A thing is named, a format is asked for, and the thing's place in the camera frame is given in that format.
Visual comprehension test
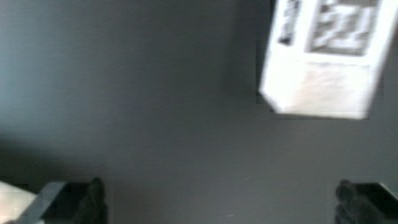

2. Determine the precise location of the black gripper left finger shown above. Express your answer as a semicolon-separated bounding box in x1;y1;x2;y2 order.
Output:
14;178;108;224

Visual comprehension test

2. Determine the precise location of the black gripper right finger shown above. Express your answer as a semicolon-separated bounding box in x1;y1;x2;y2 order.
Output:
334;180;398;224

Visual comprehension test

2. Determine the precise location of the white table leg with tag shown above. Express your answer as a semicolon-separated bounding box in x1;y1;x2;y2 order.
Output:
259;0;398;120

